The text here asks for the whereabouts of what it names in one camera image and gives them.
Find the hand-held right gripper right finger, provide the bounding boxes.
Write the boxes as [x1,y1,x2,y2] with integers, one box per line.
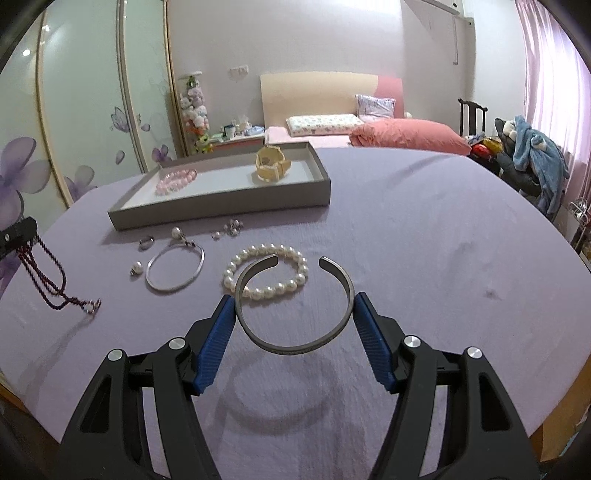
[353,292,541,480]

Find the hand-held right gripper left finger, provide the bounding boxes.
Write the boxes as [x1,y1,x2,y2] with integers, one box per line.
[58,294,237,480]

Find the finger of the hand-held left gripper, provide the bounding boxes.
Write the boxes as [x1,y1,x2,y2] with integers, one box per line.
[0,218,38,260]

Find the grey cuff bangle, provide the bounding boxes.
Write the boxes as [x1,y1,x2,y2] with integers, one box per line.
[234,255,355,356]

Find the white pearl bracelet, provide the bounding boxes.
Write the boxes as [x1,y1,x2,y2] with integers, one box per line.
[222,244,308,300]

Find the thin silver bangle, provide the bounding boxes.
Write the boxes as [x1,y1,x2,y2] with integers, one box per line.
[145,242,205,292]

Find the dark red bead necklace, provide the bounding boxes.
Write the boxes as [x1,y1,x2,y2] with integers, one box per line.
[17,235,102,317]

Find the grey tray box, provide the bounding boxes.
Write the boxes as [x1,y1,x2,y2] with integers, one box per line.
[107,141,332,232]

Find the purple tablecloth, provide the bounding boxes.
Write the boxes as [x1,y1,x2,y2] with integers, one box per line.
[0,147,591,446]

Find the floral wardrobe doors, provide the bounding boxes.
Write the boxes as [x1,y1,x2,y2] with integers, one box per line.
[0,0,188,222]

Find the pink white nightstand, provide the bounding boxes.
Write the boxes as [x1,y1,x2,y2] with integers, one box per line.
[210,131,269,153]

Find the pink duvet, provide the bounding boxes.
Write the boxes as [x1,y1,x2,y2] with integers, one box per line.
[349,119,472,158]

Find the clutter on nightstand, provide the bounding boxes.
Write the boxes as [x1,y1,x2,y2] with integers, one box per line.
[222,120,266,137]

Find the pink bed mattress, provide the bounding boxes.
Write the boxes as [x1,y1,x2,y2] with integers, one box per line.
[265,124,356,148]

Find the tube of stuffed toys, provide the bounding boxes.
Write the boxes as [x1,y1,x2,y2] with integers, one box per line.
[179,71,213,153]

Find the dark padded seat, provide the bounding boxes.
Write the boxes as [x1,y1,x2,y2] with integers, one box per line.
[494,117,555,195]

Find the colourful bags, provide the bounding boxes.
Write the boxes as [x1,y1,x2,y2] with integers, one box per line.
[471,136,504,162]

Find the long floral pillow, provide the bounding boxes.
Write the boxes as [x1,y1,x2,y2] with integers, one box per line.
[285,113,365,138]

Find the small purple pillow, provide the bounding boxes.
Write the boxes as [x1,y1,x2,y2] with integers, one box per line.
[355,93,396,118]

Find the dark wooden chair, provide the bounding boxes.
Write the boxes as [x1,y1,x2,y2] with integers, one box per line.
[458,98,488,139]

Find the blue plush garment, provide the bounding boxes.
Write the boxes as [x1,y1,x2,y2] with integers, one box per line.
[508,115,571,215]

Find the beige bed headboard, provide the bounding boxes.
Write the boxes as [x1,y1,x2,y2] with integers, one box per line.
[260,71,382,132]

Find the pink headboard cushion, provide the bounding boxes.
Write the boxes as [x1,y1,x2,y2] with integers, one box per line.
[376,76,404,118]

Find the pink curtain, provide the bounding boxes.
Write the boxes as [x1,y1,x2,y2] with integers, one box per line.
[515,0,591,195]

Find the pink bead bracelet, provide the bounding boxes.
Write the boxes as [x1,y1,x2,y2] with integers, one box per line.
[156,168,199,195]

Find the gold wide bracelet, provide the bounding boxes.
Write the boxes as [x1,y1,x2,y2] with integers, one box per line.
[253,145,293,185]

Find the metal wire rack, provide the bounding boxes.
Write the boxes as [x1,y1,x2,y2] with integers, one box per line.
[570,198,591,250]

